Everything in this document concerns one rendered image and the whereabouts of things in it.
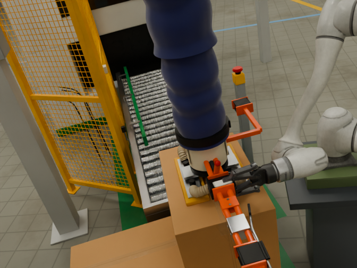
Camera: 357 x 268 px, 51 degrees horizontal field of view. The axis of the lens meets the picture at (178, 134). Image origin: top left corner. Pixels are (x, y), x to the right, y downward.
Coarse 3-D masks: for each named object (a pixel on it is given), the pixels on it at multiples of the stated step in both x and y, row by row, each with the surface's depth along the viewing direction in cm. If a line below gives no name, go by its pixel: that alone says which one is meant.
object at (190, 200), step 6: (180, 162) 176; (186, 162) 171; (180, 168) 172; (180, 174) 169; (180, 180) 165; (186, 180) 163; (192, 180) 159; (198, 180) 162; (186, 186) 160; (198, 186) 159; (186, 192) 157; (186, 198) 154; (192, 198) 154; (198, 198) 153; (204, 198) 152; (186, 204) 152; (192, 204) 153
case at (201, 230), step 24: (168, 168) 178; (168, 192) 162; (264, 192) 150; (192, 216) 147; (216, 216) 144; (264, 216) 143; (192, 240) 144; (216, 240) 146; (264, 240) 150; (192, 264) 150; (216, 264) 152
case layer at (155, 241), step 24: (168, 216) 214; (96, 240) 210; (120, 240) 206; (144, 240) 202; (168, 240) 199; (72, 264) 198; (96, 264) 195; (120, 264) 192; (144, 264) 189; (168, 264) 186
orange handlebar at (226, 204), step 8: (248, 112) 179; (256, 128) 167; (232, 136) 164; (240, 136) 164; (248, 136) 165; (208, 168) 149; (232, 192) 134; (224, 200) 131; (232, 200) 130; (224, 208) 127; (232, 208) 130; (240, 208) 127; (248, 232) 117; (240, 240) 115; (248, 240) 115
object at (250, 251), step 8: (256, 240) 112; (240, 248) 111; (248, 248) 110; (256, 248) 109; (240, 256) 108; (248, 256) 108; (256, 256) 107; (264, 256) 107; (240, 264) 111; (248, 264) 105; (256, 264) 105; (264, 264) 106
